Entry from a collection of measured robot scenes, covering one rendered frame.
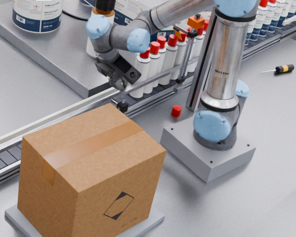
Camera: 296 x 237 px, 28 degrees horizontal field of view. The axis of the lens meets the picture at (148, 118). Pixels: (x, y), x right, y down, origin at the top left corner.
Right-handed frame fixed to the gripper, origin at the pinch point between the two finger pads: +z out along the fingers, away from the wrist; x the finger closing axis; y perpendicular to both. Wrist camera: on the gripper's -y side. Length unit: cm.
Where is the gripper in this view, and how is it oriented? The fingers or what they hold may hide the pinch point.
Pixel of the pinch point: (124, 88)
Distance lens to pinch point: 210.4
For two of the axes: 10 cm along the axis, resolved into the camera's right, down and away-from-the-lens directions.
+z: 1.7, 5.0, 8.5
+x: -6.7, 6.9, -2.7
